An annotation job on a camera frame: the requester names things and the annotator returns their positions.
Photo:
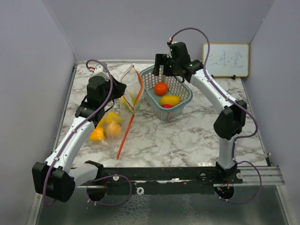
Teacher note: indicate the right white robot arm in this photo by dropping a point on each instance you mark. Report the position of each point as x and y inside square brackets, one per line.
[231, 112]

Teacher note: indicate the yellow apple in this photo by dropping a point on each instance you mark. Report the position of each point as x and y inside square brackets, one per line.
[123, 101]

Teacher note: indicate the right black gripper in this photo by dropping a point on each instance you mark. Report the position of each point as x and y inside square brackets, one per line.
[161, 59]

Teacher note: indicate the small whiteboard with writing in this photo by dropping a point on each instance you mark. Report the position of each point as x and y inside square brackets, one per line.
[226, 59]

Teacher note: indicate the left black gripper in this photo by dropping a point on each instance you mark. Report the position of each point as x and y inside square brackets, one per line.
[120, 88]

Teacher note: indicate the clear zip bag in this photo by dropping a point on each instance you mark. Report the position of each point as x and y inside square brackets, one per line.
[133, 80]
[117, 144]

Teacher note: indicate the blue plastic basket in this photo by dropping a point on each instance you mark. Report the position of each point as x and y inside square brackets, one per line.
[150, 82]

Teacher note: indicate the yellow mango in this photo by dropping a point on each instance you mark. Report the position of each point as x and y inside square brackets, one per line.
[170, 99]

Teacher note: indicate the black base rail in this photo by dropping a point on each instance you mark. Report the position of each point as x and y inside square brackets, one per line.
[163, 180]

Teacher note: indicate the red apple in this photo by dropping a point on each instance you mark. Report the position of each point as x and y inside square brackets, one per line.
[167, 106]

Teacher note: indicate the orange tangerine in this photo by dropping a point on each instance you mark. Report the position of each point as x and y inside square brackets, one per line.
[113, 131]

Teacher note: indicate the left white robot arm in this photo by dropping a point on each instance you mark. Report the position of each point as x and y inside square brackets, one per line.
[53, 178]

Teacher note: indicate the orange bell pepper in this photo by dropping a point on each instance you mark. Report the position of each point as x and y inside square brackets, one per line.
[97, 135]

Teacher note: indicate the yellow pear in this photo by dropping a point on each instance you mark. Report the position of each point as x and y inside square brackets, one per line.
[112, 117]

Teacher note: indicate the green apple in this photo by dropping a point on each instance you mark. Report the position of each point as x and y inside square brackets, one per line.
[135, 104]

